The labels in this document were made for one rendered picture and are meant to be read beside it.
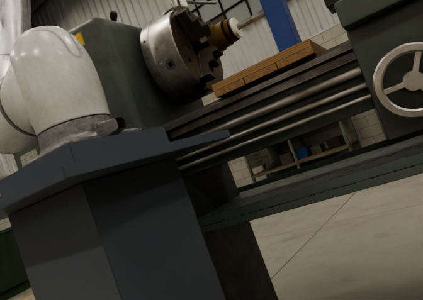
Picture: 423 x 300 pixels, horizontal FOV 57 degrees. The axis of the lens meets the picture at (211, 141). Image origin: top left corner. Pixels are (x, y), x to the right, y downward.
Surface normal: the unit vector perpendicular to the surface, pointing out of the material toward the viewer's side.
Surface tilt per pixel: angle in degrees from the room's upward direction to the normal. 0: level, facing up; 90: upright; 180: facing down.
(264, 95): 90
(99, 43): 90
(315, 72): 90
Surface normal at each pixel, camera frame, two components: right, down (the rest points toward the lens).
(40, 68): -0.02, -0.12
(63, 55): 0.47, -0.43
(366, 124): -0.55, 0.15
